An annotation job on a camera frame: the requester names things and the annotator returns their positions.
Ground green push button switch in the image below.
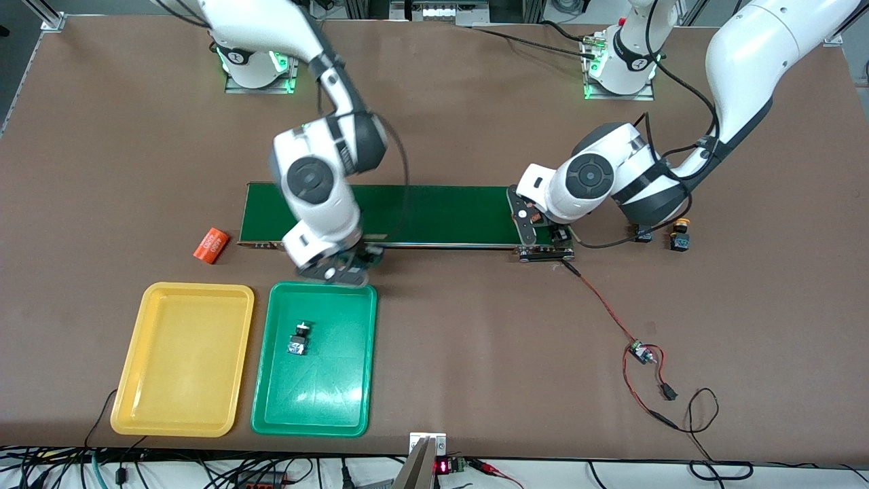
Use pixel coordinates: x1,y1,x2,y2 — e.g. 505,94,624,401
286,321,312,357

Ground green belt conveyor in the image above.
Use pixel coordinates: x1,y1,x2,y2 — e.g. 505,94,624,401
238,181,576,264

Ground green plastic tray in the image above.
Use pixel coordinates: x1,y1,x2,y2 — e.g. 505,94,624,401
251,281,378,437

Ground yellow plastic tray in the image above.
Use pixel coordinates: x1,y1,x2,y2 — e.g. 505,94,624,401
110,282,255,437

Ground black orange power strip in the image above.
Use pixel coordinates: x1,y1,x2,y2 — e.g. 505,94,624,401
234,470,299,489

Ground red clip leads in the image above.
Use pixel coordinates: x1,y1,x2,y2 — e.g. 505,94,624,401
468,458,527,489

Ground grey control box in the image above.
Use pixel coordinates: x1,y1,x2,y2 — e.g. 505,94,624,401
390,0,491,28

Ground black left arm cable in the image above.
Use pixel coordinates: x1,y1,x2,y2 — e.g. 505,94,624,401
570,0,720,249

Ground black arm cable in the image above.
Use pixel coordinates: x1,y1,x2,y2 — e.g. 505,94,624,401
570,0,720,249
318,54,411,247

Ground red black conveyor wire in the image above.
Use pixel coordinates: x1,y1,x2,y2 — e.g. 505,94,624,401
560,260,680,430

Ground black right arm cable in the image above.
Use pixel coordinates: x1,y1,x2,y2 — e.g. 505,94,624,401
318,54,411,247

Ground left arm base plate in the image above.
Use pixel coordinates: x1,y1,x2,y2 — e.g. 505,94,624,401
583,33,656,101

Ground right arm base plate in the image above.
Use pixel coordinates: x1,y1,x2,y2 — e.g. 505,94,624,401
224,48,301,94

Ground thick black base cable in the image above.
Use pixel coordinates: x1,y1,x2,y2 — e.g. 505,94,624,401
472,20,602,60

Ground thin black looped cable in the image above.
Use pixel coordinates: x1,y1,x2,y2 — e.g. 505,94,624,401
652,387,754,482

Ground aluminium camera mount profile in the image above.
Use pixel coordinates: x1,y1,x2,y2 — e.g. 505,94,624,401
392,433,449,489

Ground tangled black cable bundle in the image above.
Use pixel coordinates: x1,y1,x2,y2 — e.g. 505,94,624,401
0,445,408,489

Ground thin black table cable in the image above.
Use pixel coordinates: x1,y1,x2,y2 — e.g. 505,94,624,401
84,388,147,450

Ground aluminium corner bracket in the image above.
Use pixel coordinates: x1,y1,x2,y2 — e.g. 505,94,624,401
818,0,869,47
39,0,67,32

